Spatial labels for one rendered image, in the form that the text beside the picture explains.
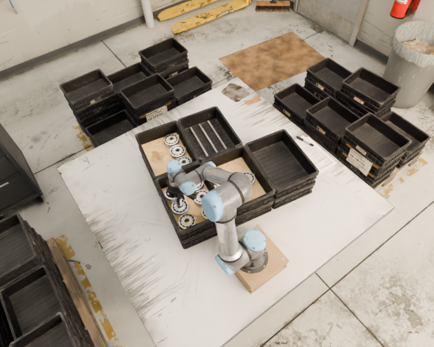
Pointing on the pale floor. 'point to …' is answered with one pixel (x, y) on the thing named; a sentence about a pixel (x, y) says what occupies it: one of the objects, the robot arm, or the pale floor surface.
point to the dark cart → (5, 172)
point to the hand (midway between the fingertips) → (182, 202)
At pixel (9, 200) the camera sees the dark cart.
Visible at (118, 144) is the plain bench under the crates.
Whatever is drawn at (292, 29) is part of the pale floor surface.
